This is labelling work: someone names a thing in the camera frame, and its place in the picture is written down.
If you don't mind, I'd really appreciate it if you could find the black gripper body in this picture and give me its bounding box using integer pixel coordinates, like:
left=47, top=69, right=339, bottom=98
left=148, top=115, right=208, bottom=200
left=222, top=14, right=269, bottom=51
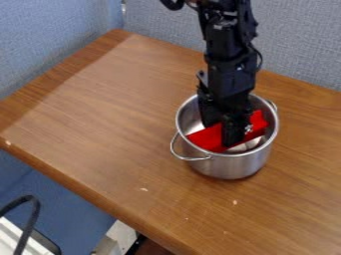
left=194, top=58, right=261, bottom=114

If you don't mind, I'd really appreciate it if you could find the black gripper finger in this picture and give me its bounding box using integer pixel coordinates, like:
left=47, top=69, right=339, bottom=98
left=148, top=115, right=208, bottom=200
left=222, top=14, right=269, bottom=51
left=198, top=95, right=220, bottom=128
left=220, top=108, right=252, bottom=147

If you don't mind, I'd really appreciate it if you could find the red rectangular block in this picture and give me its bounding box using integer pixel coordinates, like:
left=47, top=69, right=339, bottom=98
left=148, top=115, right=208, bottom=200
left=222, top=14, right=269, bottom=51
left=186, top=110, right=269, bottom=153

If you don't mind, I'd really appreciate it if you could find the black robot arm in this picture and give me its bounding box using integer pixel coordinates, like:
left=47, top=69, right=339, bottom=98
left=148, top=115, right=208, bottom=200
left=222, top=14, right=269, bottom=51
left=160, top=0, right=262, bottom=146

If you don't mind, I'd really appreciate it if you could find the stainless steel pot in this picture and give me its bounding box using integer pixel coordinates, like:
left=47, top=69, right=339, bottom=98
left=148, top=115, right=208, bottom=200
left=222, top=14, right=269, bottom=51
left=170, top=95, right=279, bottom=179

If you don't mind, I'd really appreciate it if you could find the white table leg base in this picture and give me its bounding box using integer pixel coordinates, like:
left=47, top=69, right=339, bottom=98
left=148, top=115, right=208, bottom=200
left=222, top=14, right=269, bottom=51
left=91, top=220, right=137, bottom=255

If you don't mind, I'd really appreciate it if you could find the white furniture piece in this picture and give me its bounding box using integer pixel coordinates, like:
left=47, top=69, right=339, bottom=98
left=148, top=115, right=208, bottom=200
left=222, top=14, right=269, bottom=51
left=0, top=217, right=55, bottom=255

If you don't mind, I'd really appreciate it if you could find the black cable loop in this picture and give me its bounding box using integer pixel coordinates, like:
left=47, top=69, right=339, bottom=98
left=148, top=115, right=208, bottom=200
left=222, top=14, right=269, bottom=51
left=0, top=194, right=43, bottom=255

